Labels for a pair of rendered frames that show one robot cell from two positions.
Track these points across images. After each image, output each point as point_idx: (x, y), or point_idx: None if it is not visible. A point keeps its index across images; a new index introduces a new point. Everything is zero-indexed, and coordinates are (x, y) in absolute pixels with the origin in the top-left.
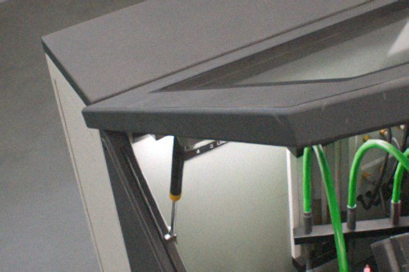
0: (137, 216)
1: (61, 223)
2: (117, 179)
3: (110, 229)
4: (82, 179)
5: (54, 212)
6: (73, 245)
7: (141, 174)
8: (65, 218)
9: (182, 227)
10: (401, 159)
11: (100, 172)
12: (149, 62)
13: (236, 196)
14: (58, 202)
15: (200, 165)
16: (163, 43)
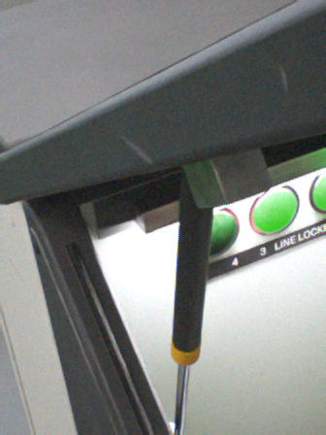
0: (101, 399)
1: (9, 399)
2: (62, 316)
3: (56, 421)
4: (8, 321)
5: (0, 381)
6: (26, 434)
7: (113, 306)
8: (16, 390)
9: (201, 420)
10: None
11: (34, 305)
12: (136, 73)
13: (311, 357)
14: (8, 365)
15: (240, 291)
16: (166, 39)
